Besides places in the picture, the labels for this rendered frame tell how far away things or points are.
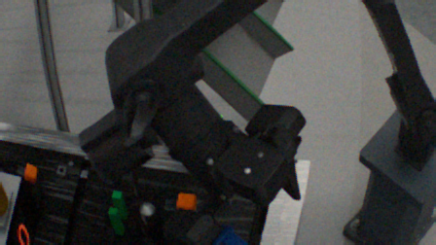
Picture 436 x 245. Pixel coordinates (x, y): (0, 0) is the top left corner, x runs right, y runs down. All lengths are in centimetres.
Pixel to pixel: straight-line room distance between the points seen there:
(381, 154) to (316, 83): 39
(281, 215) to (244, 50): 25
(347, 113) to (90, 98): 44
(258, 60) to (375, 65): 31
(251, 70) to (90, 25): 46
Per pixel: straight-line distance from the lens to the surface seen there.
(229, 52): 111
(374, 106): 130
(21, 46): 151
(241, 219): 101
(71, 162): 110
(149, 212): 94
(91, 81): 136
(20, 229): 74
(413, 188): 94
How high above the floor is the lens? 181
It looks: 48 degrees down
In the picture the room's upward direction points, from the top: 4 degrees counter-clockwise
